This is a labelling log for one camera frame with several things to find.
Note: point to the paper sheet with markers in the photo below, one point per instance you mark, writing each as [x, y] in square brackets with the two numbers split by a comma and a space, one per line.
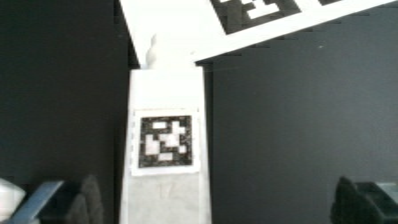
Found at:
[212, 26]

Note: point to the white table leg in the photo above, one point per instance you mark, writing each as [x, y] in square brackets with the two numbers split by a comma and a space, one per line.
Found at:
[166, 178]
[12, 198]

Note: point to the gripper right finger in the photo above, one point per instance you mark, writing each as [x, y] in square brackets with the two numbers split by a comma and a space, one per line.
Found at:
[365, 202]

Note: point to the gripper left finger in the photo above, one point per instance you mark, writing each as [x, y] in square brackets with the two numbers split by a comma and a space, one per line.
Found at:
[65, 203]

